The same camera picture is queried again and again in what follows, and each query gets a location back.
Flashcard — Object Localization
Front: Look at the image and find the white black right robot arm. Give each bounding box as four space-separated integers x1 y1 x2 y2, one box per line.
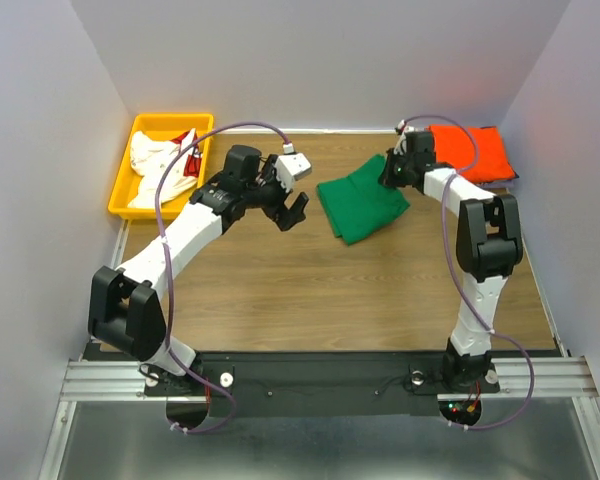
379 124 523 390

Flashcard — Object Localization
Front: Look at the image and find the folded orange t shirt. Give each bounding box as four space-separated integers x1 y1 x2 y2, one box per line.
429 124 517 184

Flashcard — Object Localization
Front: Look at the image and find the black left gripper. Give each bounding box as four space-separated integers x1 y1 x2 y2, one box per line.
242 156 308 232

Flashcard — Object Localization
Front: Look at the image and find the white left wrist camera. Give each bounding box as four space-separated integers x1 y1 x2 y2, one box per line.
274 143 312 193

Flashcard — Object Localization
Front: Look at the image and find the white t shirt red print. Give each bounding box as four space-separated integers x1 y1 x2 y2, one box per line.
128 128 202 210

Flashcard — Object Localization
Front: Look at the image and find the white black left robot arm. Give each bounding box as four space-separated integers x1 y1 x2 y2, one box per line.
88 145 312 394

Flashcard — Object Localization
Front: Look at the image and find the green t shirt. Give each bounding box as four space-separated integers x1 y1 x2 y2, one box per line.
316 154 410 246

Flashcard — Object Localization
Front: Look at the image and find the yellow plastic bin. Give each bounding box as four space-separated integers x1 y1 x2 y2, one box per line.
108 112 215 220

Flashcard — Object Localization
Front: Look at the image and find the folded purple t shirt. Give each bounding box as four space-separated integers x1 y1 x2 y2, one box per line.
479 178 517 190

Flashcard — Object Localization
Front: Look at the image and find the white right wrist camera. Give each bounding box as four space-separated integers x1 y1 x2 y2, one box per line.
393 119 417 155

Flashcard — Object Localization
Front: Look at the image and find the aluminium frame rail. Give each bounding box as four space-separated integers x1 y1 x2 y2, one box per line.
60 357 599 403

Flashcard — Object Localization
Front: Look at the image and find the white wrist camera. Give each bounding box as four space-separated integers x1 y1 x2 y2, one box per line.
393 119 417 155
274 143 312 193

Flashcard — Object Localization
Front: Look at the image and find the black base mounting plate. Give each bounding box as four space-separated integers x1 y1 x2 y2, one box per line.
77 351 566 419

